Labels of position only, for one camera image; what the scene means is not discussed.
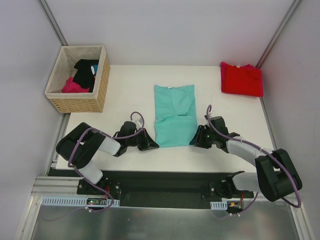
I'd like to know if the teal t shirt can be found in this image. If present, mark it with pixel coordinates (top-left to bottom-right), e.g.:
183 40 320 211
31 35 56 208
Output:
154 85 198 148

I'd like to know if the woven wicker basket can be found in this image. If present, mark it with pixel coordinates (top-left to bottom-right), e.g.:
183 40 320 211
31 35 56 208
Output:
44 45 111 113

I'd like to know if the red t shirt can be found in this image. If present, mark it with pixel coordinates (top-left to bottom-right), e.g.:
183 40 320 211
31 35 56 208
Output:
220 62 264 98

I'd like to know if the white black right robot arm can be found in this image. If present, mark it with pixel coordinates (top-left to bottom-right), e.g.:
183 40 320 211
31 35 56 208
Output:
189 115 303 208

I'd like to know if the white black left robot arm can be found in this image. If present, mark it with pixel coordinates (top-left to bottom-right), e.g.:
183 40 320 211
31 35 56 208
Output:
55 121 160 195

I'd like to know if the black t shirt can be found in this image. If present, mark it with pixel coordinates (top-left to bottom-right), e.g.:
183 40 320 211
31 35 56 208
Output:
73 59 99 93

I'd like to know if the magenta t shirt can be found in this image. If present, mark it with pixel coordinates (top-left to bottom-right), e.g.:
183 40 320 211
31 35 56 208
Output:
61 77 90 94

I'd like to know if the right white cable duct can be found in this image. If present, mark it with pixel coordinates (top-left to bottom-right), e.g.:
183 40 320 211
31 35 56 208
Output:
210 200 228 211

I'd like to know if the white cable duct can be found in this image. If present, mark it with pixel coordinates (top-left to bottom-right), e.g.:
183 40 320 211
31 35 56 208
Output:
42 196 120 208
210 200 228 211

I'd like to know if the aluminium rail left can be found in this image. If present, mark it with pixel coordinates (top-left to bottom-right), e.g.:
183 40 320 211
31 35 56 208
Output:
31 176 83 195

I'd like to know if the left aluminium frame post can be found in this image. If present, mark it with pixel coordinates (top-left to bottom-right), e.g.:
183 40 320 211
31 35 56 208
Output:
37 0 68 46

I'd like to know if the aluminium frame post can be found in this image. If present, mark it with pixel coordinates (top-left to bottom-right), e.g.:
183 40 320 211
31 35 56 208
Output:
255 0 303 69
37 0 68 46

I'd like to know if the left white cable duct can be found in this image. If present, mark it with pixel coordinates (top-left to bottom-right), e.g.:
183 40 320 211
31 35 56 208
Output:
42 196 120 208

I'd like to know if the right aluminium frame post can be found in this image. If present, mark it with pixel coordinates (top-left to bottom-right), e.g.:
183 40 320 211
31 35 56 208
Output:
255 0 303 69

